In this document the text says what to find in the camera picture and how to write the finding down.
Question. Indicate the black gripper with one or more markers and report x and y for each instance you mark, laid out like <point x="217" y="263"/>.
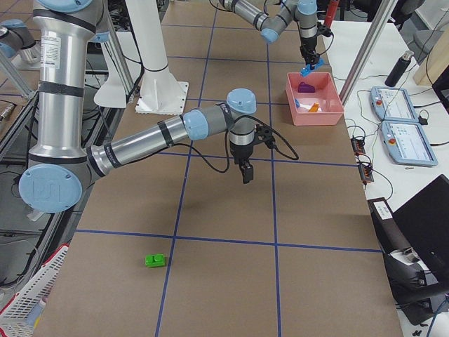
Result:
<point x="240" y="152"/>
<point x="307" y="45"/>

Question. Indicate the long blue toy block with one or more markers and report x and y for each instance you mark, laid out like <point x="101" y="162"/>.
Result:
<point x="308" y="69"/>

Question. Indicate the purple toy block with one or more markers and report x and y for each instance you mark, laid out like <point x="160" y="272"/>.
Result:
<point x="305" y="88"/>

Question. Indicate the orange toy block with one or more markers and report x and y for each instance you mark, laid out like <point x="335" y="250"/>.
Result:
<point x="314" y="108"/>

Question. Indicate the pink plastic box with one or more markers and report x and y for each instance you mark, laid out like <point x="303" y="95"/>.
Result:
<point x="331" y="109"/>

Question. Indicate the black box with label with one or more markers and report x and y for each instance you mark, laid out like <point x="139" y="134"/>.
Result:
<point x="417" y="291"/>

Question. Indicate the red cylinder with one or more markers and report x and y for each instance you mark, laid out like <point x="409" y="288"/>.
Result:
<point x="333" y="5"/>

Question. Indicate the dark water bottle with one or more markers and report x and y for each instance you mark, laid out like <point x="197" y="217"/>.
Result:
<point x="399" y="69"/>

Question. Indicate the upper teach pendant tablet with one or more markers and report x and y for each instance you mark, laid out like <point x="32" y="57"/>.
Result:
<point x="392" y="104"/>

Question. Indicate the teach pendant tablet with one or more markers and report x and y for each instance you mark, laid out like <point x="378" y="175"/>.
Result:
<point x="407" y="144"/>
<point x="392" y="104"/>

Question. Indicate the white metal mounting base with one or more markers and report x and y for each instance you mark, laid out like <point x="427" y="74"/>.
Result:
<point x="162" y="98"/>

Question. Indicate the lower teach pendant tablet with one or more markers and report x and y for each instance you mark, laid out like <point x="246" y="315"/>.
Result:
<point x="407" y="144"/>

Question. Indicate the green toy block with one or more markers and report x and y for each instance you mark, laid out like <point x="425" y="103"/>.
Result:
<point x="155" y="260"/>

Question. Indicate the black laptop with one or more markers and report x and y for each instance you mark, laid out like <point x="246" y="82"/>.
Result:
<point x="423" y="220"/>

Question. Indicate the white mesh basket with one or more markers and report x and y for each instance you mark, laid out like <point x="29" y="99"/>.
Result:
<point x="22" y="313"/>

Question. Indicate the aluminium frame post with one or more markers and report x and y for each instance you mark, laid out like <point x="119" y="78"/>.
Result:
<point x="376" y="28"/>

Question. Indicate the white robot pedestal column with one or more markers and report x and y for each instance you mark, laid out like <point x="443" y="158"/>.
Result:
<point x="145" y="20"/>

